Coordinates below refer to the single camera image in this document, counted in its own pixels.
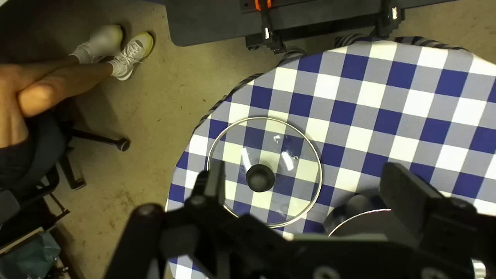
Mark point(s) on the white sneaker right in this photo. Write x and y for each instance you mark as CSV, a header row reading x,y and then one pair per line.
x,y
136,51

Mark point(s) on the metal cooking pot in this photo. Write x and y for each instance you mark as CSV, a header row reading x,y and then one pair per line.
x,y
360,214

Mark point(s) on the glass lid with black knob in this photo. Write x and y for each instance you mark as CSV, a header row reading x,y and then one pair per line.
x,y
272,169

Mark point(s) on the black equipment stand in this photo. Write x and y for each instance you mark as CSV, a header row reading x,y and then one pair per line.
x,y
274,22

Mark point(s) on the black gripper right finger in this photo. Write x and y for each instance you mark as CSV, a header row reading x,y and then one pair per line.
x,y
435,235

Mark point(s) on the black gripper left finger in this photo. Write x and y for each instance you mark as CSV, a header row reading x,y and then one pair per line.
x,y
224,246

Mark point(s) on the teal bag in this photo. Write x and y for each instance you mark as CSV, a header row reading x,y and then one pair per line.
x,y
32,259

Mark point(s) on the white sneaker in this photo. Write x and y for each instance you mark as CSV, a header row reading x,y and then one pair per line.
x,y
101,45
136,51

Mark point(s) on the black office chair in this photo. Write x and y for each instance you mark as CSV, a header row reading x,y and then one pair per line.
x,y
29,204

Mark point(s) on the white sneaker left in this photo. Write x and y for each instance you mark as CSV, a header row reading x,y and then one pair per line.
x,y
101,45

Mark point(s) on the person's bare legs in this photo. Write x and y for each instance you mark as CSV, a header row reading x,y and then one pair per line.
x,y
32,88

